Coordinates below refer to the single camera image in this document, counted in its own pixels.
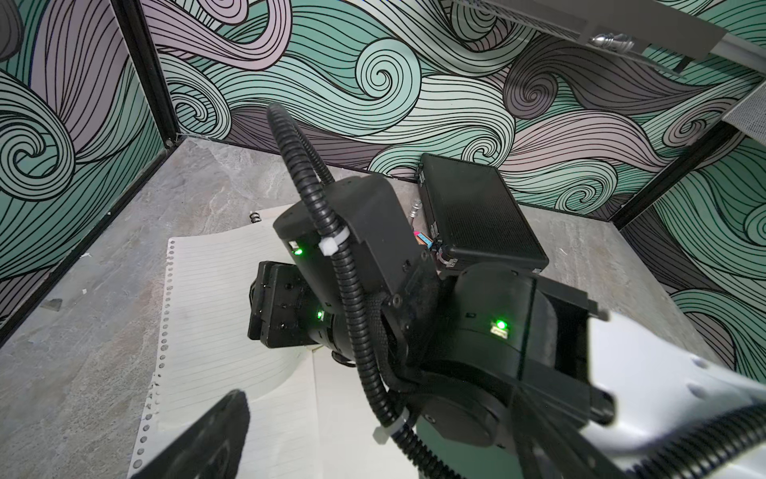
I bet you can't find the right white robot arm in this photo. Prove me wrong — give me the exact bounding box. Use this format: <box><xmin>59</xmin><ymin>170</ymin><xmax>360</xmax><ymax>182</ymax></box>
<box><xmin>249</xmin><ymin>177</ymin><xmax>765</xmax><ymax>478</ymax></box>

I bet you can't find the torn white lined page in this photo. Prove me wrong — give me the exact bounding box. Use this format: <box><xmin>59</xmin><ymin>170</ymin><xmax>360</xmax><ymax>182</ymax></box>
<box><xmin>154</xmin><ymin>220</ymin><xmax>312</xmax><ymax>432</ymax></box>

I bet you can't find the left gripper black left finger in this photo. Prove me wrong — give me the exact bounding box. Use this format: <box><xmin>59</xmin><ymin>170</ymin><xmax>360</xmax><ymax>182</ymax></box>
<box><xmin>134</xmin><ymin>389</ymin><xmax>251</xmax><ymax>479</ymax></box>

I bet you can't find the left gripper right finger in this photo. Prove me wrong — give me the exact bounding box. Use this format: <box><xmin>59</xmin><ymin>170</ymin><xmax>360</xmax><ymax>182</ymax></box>
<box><xmin>510</xmin><ymin>391</ymin><xmax>628</xmax><ymax>478</ymax></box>

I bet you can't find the beige spiral notebook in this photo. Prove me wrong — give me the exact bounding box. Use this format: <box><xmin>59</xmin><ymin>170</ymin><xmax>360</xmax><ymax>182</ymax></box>
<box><xmin>249</xmin><ymin>205</ymin><xmax>292</xmax><ymax>225</ymax></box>

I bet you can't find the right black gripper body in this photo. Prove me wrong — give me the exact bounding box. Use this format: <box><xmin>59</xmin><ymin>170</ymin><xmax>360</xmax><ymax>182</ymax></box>
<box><xmin>247</xmin><ymin>176</ymin><xmax>446</xmax><ymax>365</ymax></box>

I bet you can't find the clear wall holder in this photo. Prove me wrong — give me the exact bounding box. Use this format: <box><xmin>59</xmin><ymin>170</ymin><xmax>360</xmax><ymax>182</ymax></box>
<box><xmin>722</xmin><ymin>82</ymin><xmax>765</xmax><ymax>146</ymax></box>

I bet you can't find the dark green spiral notebook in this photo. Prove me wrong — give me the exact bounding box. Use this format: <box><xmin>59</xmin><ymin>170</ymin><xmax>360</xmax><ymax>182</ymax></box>
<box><xmin>416</xmin><ymin>418</ymin><xmax>523</xmax><ymax>479</ymax></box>

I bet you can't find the silver metal knob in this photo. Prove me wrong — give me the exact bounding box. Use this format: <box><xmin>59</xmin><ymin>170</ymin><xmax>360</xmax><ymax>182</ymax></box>
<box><xmin>408</xmin><ymin>200</ymin><xmax>422</xmax><ymax>225</ymax></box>

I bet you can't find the aluminium rail back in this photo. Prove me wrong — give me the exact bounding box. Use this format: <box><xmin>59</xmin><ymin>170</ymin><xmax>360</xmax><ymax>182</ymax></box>
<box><xmin>710</xmin><ymin>33</ymin><xmax>765</xmax><ymax>64</ymax></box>

